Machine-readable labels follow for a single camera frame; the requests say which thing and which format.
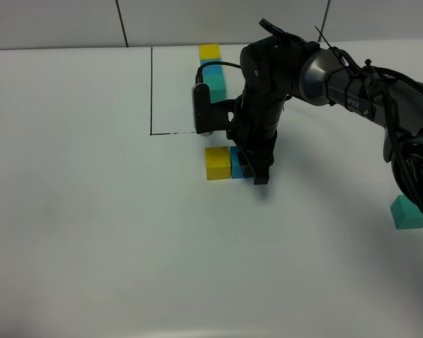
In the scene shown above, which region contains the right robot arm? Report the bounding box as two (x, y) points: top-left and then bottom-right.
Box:
(228, 20), (423, 215)

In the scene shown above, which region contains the green template cube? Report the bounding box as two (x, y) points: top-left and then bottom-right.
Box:
(203, 73), (226, 103)

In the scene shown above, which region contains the blue template cube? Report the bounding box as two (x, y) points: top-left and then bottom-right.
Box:
(200, 59), (223, 77)

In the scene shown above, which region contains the yellow template cube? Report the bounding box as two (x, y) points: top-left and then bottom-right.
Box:
(199, 44), (221, 61)

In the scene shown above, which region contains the right camera cable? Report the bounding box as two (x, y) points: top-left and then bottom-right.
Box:
(196, 61), (243, 85)

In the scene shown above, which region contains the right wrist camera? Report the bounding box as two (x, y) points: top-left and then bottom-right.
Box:
(192, 83), (240, 134)

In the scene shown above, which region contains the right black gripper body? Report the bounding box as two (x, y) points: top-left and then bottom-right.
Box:
(226, 93), (286, 169)

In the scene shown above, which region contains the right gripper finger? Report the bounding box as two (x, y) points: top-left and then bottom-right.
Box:
(251, 160), (271, 184)
(236, 151), (253, 177)

